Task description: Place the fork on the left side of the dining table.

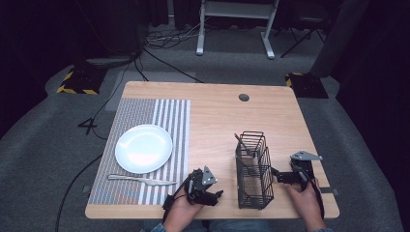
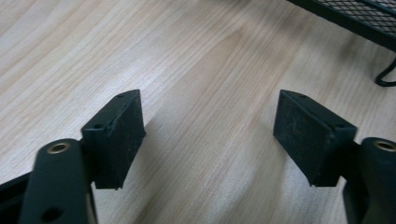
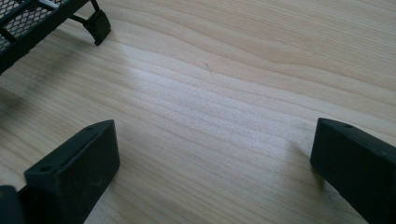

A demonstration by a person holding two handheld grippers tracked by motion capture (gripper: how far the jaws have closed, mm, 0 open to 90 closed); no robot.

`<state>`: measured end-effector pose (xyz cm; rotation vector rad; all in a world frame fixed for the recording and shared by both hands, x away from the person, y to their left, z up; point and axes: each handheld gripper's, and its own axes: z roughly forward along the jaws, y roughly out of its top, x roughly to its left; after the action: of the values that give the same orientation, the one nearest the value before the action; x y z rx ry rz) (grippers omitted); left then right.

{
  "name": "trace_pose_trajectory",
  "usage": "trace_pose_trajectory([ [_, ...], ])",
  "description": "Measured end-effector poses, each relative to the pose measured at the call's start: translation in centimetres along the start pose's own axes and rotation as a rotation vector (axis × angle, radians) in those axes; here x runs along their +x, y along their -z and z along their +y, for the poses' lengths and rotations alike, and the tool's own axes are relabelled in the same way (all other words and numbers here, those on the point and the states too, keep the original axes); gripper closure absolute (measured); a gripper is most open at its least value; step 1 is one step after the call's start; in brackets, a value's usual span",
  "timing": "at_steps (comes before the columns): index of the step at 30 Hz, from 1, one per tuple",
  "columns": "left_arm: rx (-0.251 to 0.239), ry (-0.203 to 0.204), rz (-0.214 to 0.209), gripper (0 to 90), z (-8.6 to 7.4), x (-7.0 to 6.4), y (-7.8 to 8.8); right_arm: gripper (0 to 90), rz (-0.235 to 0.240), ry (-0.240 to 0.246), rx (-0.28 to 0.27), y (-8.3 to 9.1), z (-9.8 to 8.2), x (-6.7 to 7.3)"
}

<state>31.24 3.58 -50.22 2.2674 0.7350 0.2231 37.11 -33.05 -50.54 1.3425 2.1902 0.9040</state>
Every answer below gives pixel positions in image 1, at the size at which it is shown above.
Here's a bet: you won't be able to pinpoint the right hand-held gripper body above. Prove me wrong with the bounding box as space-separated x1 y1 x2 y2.
289 150 324 191

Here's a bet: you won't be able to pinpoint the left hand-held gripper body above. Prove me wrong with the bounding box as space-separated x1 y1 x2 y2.
186 165 218 206

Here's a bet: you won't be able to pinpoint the black wire cutlery basket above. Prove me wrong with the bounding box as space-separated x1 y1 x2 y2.
234 130 276 211

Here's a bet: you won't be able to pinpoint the person's right hand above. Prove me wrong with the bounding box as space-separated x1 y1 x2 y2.
284 178 327 232

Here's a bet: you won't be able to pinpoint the person's left hand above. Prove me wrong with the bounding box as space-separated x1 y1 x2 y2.
163 192 205 232

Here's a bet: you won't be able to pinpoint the person's blue jeans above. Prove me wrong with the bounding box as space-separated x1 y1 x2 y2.
140 217 277 232

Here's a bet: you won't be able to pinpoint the metal utensil in basket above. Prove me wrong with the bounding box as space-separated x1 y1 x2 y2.
234 132 256 158

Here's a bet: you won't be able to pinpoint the silver table knife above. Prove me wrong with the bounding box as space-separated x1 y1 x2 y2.
106 173 178 188

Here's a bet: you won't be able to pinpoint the white round plate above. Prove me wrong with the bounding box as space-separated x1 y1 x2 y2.
114 124 174 175

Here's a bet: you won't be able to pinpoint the black yellow striped base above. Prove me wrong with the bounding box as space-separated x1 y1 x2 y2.
55 65 108 96
284 72 330 100

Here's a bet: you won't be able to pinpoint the grey striped placemat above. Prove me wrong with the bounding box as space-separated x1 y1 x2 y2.
88 98 191 206

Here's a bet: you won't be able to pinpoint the black tripod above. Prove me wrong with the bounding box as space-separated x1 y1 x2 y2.
279 13 327 59

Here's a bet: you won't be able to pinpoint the dark slanted column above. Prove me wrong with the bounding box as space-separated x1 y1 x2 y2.
308 0 370 78

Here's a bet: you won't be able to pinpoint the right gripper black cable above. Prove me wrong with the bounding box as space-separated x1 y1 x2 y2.
301 172 326 220

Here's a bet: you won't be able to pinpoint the long black floor cable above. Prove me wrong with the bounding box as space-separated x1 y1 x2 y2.
53 61 133 232

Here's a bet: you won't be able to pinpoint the bundle of black floor cables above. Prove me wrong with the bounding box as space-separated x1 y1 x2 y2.
132 18 207 84

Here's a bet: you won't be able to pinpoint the white metal stand frame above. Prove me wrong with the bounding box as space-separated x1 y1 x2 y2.
195 0 280 60

